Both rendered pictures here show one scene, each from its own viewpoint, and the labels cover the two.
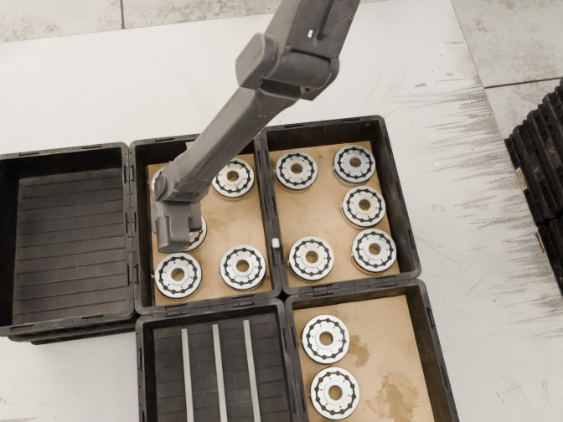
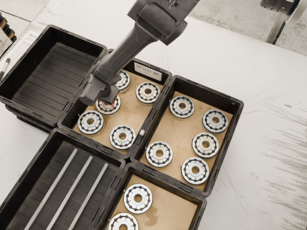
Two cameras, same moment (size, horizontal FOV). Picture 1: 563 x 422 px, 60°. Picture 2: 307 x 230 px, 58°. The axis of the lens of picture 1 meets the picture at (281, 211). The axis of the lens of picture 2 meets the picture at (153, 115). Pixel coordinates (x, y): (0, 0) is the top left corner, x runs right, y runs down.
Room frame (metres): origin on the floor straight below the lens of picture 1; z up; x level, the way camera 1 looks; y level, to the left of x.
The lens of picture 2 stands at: (0.04, -0.25, 1.86)
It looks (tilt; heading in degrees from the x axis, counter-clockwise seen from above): 65 degrees down; 38
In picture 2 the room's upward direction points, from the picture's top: 2 degrees clockwise
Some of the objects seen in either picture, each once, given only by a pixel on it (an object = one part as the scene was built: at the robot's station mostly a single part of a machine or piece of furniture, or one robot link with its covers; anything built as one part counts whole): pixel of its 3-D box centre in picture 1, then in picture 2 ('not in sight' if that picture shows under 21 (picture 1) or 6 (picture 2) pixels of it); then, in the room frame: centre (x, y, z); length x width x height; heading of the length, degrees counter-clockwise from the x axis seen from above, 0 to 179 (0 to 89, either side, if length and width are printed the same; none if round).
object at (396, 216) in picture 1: (333, 208); (187, 135); (0.42, -0.12, 0.87); 0.40 x 0.30 x 0.11; 14
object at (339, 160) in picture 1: (354, 163); (215, 120); (0.55, -0.17, 0.86); 0.10 x 0.10 x 0.01
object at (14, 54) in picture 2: not in sight; (27, 58); (0.30, 0.78, 0.70); 0.33 x 0.23 x 0.01; 16
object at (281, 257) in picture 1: (336, 199); (189, 130); (0.42, -0.12, 0.92); 0.40 x 0.30 x 0.02; 14
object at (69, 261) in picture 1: (69, 239); (56, 77); (0.27, 0.46, 0.87); 0.40 x 0.30 x 0.11; 14
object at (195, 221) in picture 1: (174, 212); (103, 87); (0.33, 0.22, 0.98); 0.10 x 0.07 x 0.07; 104
